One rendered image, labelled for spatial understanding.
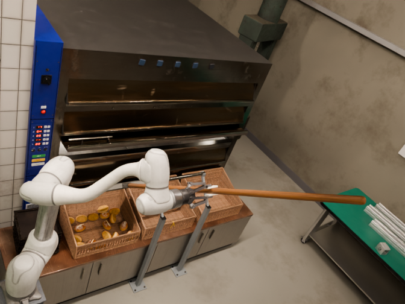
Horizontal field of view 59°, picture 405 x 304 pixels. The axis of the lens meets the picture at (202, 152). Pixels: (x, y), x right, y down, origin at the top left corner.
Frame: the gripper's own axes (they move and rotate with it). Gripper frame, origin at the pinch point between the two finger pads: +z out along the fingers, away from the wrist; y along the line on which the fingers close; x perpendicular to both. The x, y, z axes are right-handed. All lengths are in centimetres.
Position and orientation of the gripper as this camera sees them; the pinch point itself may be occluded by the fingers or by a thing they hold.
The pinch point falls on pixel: (211, 190)
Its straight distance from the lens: 183.7
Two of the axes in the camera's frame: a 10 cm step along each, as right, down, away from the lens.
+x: 6.2, -0.4, -7.9
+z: 7.8, -1.0, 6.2
